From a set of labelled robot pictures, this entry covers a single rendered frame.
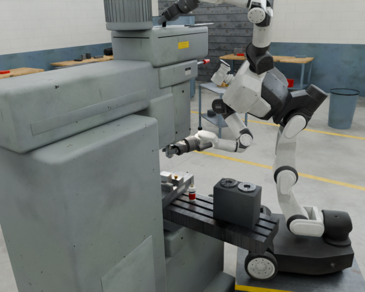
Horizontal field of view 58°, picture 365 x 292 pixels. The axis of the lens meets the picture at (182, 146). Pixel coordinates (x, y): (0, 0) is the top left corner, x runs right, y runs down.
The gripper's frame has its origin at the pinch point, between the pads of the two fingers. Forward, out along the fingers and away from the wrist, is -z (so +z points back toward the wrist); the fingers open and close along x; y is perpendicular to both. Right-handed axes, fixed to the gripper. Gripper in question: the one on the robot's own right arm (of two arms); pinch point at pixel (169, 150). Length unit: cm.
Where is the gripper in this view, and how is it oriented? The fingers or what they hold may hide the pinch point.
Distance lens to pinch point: 187.1
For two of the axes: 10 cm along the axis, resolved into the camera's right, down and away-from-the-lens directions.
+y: 0.3, 9.3, 3.8
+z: 8.1, -2.5, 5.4
